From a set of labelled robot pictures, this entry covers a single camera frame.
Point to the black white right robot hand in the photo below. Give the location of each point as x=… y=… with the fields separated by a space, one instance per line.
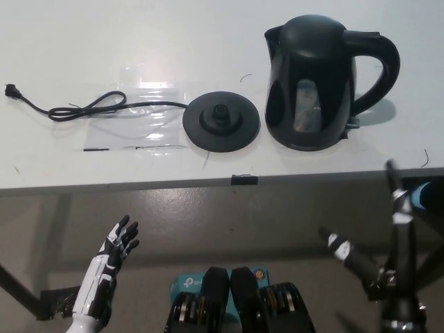
x=402 y=277

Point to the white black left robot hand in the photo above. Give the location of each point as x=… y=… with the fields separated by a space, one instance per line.
x=100 y=281

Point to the black electric kettle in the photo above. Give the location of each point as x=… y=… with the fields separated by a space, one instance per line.
x=305 y=79

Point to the round black kettle base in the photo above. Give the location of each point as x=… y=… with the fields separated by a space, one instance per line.
x=222 y=130

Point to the black table leg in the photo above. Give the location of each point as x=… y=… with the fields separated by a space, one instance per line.
x=431 y=263
x=19 y=288

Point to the blue object under table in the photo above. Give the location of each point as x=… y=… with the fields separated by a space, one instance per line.
x=419 y=196

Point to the teal router box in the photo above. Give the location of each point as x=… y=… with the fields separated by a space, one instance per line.
x=185 y=282

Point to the thin black tape strip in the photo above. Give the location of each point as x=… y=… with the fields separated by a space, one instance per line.
x=96 y=149

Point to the black ribbed robot torso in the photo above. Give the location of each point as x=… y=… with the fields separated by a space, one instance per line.
x=243 y=305

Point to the clear plastic film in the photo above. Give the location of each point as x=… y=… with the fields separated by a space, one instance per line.
x=156 y=130

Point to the small black edge tape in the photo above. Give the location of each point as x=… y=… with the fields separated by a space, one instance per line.
x=245 y=179

